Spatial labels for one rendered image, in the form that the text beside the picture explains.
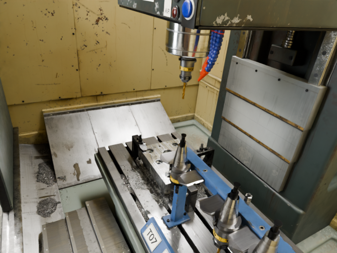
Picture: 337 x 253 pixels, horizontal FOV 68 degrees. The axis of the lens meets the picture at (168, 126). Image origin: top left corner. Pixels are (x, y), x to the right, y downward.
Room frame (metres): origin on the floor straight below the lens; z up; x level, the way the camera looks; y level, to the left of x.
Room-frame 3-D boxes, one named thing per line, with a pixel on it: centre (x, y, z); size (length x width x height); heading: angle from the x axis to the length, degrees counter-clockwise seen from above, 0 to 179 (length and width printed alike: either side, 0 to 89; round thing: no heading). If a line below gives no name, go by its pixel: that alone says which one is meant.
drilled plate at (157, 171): (0.95, -0.03, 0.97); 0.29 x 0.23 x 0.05; 31
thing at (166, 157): (0.65, -0.02, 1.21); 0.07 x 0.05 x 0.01; 121
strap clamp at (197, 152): (1.02, -0.17, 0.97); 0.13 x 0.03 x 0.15; 121
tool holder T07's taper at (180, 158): (0.60, -0.04, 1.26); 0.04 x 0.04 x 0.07
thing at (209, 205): (0.46, -0.13, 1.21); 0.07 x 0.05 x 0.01; 121
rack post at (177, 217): (0.68, -0.06, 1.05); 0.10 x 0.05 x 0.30; 121
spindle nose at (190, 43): (0.86, -0.04, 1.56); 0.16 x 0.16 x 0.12
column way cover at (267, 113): (1.09, -0.43, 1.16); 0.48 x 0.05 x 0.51; 31
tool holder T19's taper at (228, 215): (0.42, -0.16, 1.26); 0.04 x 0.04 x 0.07
